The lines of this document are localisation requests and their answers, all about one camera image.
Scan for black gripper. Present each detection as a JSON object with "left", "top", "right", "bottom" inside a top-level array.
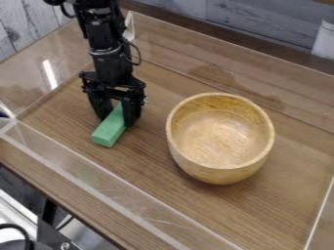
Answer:
[{"left": 81, "top": 48, "right": 146, "bottom": 127}]

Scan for green rectangular block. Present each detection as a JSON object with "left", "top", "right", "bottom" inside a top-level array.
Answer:
[{"left": 91, "top": 104, "right": 127, "bottom": 147}]

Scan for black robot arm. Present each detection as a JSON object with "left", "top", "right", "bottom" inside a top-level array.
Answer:
[{"left": 42, "top": 0, "right": 146, "bottom": 127}]

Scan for light wooden bowl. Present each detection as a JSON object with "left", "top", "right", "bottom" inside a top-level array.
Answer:
[{"left": 166, "top": 93, "right": 276, "bottom": 185}]

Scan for black metal table leg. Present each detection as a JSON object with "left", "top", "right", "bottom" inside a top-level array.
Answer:
[{"left": 42, "top": 199, "right": 58, "bottom": 225}]

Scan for white cylinder container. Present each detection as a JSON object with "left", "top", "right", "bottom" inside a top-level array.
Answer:
[{"left": 312, "top": 17, "right": 334, "bottom": 61}]

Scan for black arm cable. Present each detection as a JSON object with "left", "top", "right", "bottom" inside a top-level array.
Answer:
[{"left": 122, "top": 37, "right": 143, "bottom": 66}]

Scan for clear acrylic corner bracket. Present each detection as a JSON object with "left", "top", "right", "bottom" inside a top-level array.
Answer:
[{"left": 123, "top": 11, "right": 137, "bottom": 41}]

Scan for clear acrylic tray wall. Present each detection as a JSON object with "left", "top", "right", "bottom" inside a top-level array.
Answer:
[{"left": 0, "top": 15, "right": 334, "bottom": 250}]

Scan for black cable loop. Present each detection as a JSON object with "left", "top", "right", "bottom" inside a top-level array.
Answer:
[{"left": 0, "top": 224, "right": 35, "bottom": 250}]

